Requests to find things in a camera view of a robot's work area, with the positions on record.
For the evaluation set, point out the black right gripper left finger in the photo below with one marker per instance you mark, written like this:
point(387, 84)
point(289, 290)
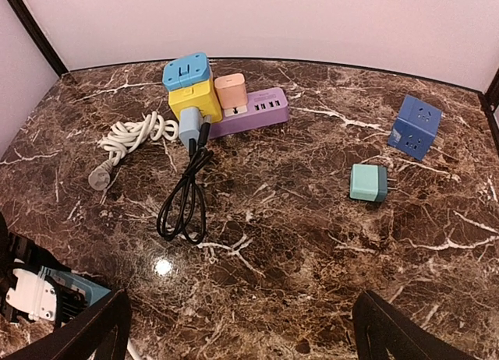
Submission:
point(101, 330)

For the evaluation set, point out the left black frame post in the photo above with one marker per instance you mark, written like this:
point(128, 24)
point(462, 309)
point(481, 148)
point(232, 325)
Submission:
point(37, 36)

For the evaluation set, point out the purple power strip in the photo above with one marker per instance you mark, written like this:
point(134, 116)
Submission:
point(264, 108)

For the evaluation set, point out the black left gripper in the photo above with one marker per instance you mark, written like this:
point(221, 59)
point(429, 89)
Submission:
point(21, 250)

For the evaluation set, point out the teal power strip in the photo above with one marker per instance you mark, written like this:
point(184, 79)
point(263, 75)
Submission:
point(78, 293)

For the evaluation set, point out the dark blue cube socket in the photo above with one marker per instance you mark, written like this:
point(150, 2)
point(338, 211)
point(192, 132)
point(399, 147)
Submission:
point(415, 127)

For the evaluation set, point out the blue adapter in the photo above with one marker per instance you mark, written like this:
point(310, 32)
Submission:
point(186, 71)

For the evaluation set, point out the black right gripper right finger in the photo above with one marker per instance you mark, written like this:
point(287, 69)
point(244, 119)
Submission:
point(382, 331)

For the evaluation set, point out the pink charger plug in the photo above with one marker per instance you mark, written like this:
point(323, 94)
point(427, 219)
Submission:
point(231, 90)

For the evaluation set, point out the teal small charger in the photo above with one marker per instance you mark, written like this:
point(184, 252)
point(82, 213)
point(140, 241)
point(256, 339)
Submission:
point(370, 183)

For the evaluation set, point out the yellow cube socket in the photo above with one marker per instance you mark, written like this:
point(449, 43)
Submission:
point(201, 95)

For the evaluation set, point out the light blue charger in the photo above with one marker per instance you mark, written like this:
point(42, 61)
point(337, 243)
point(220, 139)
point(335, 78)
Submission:
point(190, 121)

